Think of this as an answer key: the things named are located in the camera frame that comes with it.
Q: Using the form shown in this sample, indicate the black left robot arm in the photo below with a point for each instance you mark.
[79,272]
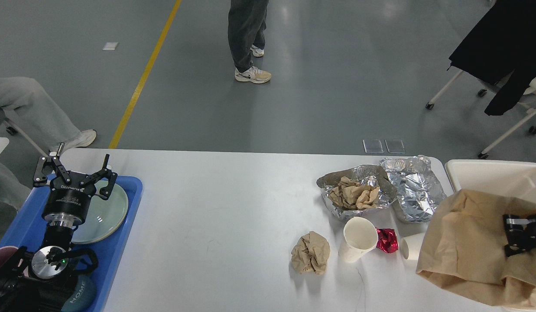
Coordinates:
[44,280]

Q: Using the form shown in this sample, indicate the standing person in jeans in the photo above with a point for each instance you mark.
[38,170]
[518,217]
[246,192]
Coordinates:
[246,39]

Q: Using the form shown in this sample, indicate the grey chair with legs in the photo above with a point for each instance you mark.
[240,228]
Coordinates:
[13,129]

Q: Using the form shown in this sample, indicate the black jacket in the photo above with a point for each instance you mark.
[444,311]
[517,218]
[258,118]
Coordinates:
[502,44]

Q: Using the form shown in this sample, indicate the crumpled brown paper ball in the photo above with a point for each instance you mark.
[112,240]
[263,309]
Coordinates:
[311,254]

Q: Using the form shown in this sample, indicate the pink plate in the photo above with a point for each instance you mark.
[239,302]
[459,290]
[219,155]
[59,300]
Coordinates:
[96,229]

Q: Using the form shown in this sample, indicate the seated person grey trousers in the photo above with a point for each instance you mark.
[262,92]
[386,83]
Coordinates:
[29,101]

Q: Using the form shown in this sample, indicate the red foil wrapper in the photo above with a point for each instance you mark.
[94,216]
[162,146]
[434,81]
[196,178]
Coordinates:
[387,240]

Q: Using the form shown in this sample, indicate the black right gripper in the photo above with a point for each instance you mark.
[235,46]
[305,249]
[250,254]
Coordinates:
[517,241]

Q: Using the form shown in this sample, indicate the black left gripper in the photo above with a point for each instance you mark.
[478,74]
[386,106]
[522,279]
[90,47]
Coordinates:
[67,200]

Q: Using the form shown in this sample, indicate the brown paper bag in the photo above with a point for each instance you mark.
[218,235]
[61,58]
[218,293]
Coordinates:
[463,251]

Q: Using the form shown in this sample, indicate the mint green plate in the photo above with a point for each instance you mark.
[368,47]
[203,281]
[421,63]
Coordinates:
[115,207]

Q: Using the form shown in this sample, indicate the dark teal mug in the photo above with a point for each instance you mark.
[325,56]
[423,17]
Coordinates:
[82,297]

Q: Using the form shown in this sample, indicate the beige plastic bin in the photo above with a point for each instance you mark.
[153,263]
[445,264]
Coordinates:
[505,178]

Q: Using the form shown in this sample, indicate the blue plastic tray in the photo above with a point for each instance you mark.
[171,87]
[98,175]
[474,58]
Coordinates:
[28,228]

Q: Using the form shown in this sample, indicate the crumpled aluminium foil sheet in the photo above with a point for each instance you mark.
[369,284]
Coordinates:
[419,191]

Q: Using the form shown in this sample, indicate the crumpled brown paper in foil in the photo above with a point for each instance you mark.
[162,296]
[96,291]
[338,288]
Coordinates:
[351,195]

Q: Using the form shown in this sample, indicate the white paper cup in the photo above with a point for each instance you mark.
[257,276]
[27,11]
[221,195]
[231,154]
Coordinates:
[359,238]

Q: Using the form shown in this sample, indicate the aluminium foil with paper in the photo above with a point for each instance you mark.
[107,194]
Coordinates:
[365,174]

